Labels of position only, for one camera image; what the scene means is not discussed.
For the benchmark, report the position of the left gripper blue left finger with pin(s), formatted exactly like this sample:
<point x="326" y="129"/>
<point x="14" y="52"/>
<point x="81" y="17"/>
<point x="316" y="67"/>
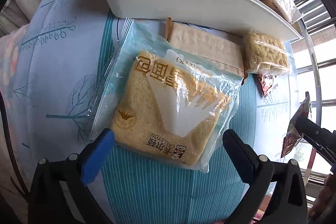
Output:
<point x="94" y="155"/>

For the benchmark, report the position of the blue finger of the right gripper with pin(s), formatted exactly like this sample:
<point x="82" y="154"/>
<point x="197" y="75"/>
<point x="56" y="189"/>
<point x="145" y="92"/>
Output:
<point x="321" y="139"/>

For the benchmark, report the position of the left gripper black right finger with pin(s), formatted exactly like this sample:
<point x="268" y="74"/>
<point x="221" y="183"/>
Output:
<point x="242" y="156"/>

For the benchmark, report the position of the wafer bar clear wrapper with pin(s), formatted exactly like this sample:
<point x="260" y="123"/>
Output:
<point x="225" y="54"/>

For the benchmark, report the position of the pastel blanket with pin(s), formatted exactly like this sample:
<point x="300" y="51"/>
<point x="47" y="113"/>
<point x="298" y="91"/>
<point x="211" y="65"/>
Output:
<point x="9" y="58"/>

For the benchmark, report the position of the red white cookie pack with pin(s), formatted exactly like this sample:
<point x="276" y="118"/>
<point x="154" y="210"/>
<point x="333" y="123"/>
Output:
<point x="268" y="84"/>

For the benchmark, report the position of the sliced bread blue bag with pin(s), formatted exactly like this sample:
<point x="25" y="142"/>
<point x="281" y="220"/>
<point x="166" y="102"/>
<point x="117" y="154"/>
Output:
<point x="165" y="103"/>

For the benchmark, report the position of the puffed rice cake pack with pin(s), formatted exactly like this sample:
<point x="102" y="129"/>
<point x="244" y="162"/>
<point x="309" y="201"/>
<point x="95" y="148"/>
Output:
<point x="264" y="55"/>

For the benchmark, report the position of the light blue tree tablecloth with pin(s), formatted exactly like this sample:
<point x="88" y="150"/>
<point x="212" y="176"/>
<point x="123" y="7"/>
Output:
<point x="62" y="57"/>

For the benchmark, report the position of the metal window bars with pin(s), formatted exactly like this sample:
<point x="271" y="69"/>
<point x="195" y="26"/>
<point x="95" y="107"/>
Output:
<point x="312" y="29"/>

